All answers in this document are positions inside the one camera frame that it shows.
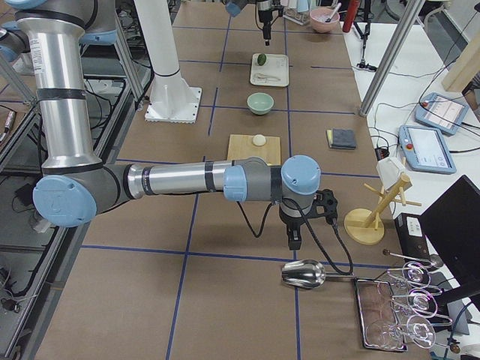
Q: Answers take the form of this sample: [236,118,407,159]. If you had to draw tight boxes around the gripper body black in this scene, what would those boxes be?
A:
[278,204,308,235]
[256,0,272,27]

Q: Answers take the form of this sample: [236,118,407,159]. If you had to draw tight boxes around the pink bowl with ice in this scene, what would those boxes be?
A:
[309,7,340,33]

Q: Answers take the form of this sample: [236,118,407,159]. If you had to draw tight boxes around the green ceramic bowl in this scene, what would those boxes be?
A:
[247,92,275,116]

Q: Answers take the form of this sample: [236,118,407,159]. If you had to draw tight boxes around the white steamed bun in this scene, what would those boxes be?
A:
[252,134,267,147]

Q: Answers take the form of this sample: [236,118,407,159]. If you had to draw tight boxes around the green avocado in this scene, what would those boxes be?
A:
[256,53,267,66]

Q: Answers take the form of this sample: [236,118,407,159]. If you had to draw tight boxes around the white plastic tray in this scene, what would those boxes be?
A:
[250,53,290,88]

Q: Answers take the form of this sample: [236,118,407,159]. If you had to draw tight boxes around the metal scoop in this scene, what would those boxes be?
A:
[281,259,356,290]

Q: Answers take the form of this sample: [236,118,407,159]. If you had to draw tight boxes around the wooden mug tree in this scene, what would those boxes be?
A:
[343,172,422,245]

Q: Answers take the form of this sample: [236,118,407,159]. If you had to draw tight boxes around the metal tube with black tip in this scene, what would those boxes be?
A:
[326,2,341,23]

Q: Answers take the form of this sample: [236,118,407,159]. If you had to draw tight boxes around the wooden cutting board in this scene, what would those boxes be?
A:
[226,134,281,165]

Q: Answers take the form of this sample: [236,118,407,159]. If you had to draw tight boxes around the grey folded cloth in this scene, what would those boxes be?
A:
[325,128,357,150]

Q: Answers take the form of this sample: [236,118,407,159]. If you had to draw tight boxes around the black tripod stick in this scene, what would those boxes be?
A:
[353,0,377,72]

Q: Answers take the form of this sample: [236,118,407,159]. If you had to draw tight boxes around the black box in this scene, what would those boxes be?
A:
[394,213,431,260]

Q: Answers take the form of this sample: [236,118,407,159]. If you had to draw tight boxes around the wine glass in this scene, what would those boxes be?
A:
[365,315,436,351]
[391,289,453,326]
[386,261,442,296]

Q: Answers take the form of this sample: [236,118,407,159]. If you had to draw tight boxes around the dark rectangular tray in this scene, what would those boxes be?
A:
[354,279,408,353]

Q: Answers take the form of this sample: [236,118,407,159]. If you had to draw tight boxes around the near teach pendant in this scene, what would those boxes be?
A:
[398,125,457,174]

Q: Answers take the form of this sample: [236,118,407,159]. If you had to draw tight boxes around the teach pendant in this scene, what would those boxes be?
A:
[415,92,468,136]
[398,125,457,174]

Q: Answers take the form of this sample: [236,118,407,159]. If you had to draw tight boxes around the black monitor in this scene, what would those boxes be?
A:
[419,175,479,308]

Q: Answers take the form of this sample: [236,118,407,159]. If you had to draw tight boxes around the far teach pendant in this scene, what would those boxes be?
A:
[415,92,468,136]

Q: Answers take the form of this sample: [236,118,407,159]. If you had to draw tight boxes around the white wire cup rack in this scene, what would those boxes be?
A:
[280,0,311,26]

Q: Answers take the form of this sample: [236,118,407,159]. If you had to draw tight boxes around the white camera pillar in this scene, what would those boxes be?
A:
[134,0,202,124]

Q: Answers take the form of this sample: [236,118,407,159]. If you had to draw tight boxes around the aluminium frame post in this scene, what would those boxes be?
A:
[358,0,425,117]

